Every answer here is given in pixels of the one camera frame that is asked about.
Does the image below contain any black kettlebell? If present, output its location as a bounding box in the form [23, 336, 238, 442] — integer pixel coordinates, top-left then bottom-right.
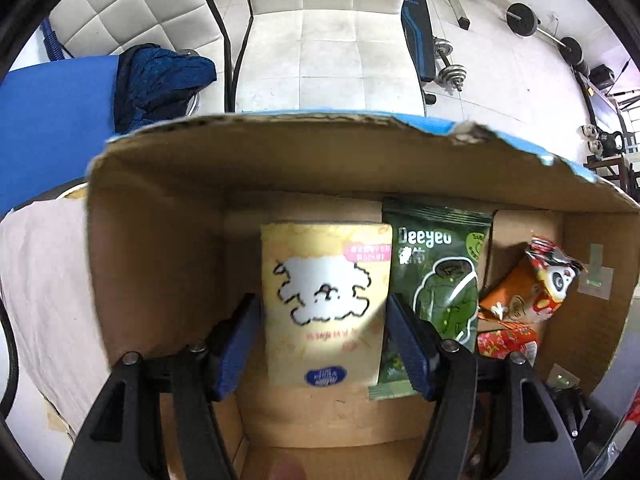
[598, 130, 626, 158]

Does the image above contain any white quilted chair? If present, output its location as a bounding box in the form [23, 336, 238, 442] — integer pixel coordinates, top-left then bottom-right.
[232, 0, 427, 117]
[47, 0, 234, 111]

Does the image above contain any red patterned snack packet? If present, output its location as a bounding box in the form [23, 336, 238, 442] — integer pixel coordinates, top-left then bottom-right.
[476, 327, 541, 367]

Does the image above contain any brown cardboard box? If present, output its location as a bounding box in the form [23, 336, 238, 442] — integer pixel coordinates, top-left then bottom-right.
[86, 109, 640, 480]

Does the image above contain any orange panda snack packet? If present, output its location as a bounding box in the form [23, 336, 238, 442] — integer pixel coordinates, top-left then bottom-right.
[477, 236, 585, 335]

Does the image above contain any black and blue weight bench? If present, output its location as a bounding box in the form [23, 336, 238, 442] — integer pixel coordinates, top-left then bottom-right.
[400, 0, 437, 107]

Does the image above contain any yellow tissue pack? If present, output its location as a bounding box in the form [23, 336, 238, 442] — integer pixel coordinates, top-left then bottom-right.
[259, 221, 394, 389]

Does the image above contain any dark blue jacket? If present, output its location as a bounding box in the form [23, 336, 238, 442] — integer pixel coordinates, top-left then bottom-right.
[113, 44, 218, 136]

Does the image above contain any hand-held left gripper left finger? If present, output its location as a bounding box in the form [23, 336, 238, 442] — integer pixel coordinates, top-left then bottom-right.
[61, 294, 263, 480]

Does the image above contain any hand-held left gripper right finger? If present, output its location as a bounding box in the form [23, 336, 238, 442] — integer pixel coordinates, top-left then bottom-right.
[386, 293, 587, 480]

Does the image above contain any blue mat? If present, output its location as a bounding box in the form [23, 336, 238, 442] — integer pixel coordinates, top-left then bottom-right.
[0, 55, 124, 217]

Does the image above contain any black barbell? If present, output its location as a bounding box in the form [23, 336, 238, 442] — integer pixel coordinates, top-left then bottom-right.
[505, 2, 585, 65]

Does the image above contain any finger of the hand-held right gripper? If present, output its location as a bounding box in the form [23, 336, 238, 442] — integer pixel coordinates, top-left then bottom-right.
[548, 384, 587, 442]

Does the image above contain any green snack packet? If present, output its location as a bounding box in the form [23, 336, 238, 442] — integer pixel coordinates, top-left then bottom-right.
[369, 197, 494, 402]

